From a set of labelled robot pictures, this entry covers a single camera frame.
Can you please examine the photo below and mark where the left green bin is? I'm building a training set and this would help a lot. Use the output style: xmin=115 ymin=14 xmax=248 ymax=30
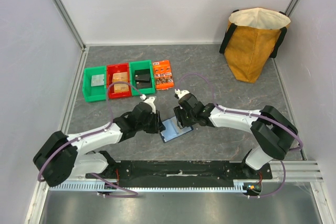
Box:
xmin=82 ymin=66 xmax=107 ymax=102

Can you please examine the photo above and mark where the yellow tote bag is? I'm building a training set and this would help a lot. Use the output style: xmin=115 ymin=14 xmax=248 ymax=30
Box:
xmin=219 ymin=7 xmax=291 ymax=83

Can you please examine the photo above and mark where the right green bin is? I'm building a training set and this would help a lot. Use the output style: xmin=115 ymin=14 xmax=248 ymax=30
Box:
xmin=129 ymin=60 xmax=156 ymax=94

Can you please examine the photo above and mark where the red bin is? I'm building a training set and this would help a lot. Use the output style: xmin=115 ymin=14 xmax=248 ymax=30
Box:
xmin=107 ymin=63 xmax=131 ymax=99

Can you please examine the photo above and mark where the orange blister pack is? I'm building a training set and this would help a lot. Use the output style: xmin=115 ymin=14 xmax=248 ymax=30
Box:
xmin=152 ymin=60 xmax=174 ymax=90

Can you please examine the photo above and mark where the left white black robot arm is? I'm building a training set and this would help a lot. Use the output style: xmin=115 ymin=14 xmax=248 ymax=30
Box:
xmin=33 ymin=100 xmax=165 ymax=187

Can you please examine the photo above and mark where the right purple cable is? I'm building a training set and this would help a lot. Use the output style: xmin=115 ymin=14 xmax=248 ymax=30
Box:
xmin=177 ymin=73 xmax=304 ymax=200

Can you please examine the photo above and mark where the blue card holder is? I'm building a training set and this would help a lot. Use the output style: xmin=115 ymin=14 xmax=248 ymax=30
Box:
xmin=160 ymin=116 xmax=193 ymax=143

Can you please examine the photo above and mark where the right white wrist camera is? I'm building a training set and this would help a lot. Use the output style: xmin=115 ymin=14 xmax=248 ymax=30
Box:
xmin=174 ymin=89 xmax=190 ymax=100

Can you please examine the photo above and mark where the silver card in bin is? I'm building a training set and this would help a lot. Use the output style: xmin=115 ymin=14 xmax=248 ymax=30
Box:
xmin=91 ymin=74 xmax=105 ymax=87

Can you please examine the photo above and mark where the aluminium frame rail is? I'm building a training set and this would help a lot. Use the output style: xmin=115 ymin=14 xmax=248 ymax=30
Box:
xmin=50 ymin=161 xmax=323 ymax=193

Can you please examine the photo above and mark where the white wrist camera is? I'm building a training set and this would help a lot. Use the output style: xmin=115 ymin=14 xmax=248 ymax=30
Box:
xmin=174 ymin=89 xmax=190 ymax=100
xmin=140 ymin=94 xmax=156 ymax=113

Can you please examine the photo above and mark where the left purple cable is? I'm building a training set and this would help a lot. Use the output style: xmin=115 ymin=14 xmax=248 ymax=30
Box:
xmin=38 ymin=82 xmax=146 ymax=198

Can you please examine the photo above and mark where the lower gold card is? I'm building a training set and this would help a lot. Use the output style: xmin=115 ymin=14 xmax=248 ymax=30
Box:
xmin=113 ymin=83 xmax=129 ymax=93

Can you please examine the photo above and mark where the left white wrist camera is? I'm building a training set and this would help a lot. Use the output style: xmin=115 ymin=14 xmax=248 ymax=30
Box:
xmin=140 ymin=94 xmax=156 ymax=113

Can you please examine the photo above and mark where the purple cable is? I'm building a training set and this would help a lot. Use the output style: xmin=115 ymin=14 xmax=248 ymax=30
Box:
xmin=177 ymin=73 xmax=304 ymax=200
xmin=38 ymin=82 xmax=146 ymax=198

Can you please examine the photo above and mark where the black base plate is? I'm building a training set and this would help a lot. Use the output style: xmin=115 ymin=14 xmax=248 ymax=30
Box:
xmin=99 ymin=161 xmax=272 ymax=180

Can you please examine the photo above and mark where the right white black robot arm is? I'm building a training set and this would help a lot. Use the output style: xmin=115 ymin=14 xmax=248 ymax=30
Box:
xmin=174 ymin=89 xmax=302 ymax=179

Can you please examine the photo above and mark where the green bin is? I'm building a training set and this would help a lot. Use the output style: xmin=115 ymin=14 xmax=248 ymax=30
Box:
xmin=129 ymin=60 xmax=156 ymax=94
xmin=82 ymin=66 xmax=107 ymax=102

